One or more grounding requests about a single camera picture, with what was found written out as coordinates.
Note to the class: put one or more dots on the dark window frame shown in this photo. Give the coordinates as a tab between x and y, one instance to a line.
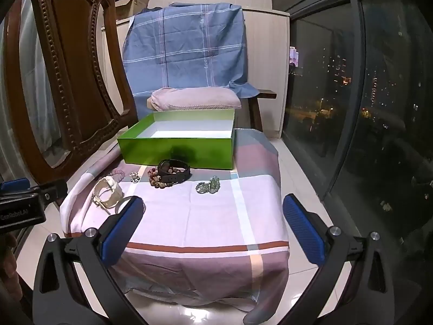
355	74

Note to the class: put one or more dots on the person's left hand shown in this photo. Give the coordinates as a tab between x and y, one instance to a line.
7	254

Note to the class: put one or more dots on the carved wooden chair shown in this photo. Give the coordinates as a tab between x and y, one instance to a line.
77	57

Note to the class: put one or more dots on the pink checked cloth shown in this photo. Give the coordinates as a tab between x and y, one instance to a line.
189	216

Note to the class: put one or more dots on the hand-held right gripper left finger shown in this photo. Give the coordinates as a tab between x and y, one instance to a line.
123	223

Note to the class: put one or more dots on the dark wooden armchair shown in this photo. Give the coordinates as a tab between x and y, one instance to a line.
267	93

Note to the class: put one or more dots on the brown cardboard box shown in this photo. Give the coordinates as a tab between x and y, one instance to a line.
140	0

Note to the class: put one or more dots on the black wrist watch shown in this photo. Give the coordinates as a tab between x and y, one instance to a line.
176	175

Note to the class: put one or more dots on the blue plaid cloth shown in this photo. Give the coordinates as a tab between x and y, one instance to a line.
186	47

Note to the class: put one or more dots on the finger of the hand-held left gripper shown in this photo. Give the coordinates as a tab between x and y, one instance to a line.
50	191
13	185

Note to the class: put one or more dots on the green cardboard box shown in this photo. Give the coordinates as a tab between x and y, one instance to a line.
152	150

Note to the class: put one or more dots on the white wrist watch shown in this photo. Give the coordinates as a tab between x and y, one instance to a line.
111	186

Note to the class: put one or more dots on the small silver charm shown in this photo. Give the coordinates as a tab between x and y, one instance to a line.
135	177

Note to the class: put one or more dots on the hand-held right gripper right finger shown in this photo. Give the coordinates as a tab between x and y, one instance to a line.
301	223

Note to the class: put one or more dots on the pink cushion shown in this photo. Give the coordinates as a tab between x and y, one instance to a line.
196	99

